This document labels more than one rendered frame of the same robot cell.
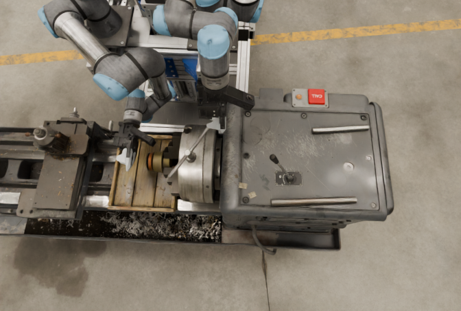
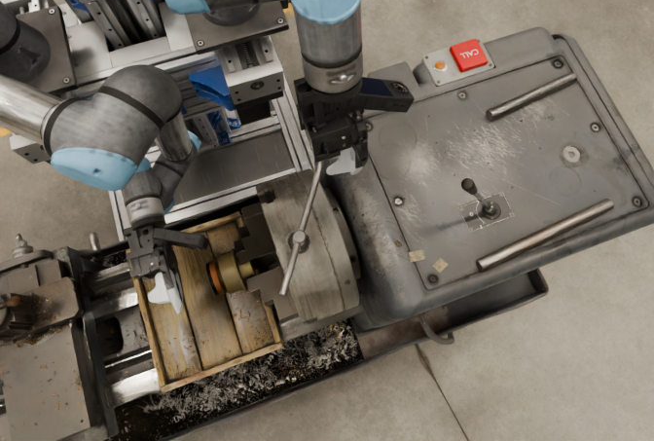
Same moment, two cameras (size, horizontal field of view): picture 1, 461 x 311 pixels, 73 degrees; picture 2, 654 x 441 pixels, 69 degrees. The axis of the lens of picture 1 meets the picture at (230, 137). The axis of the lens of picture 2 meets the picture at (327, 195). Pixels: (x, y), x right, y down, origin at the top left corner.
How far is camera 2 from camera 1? 32 cm
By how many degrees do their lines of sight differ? 9
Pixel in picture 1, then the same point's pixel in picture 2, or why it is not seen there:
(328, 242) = (524, 287)
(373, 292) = (590, 330)
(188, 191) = (316, 305)
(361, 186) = (606, 177)
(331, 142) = (526, 124)
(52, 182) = (35, 392)
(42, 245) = not seen: outside the picture
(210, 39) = not seen: outside the picture
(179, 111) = (195, 173)
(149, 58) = (153, 83)
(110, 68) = (84, 130)
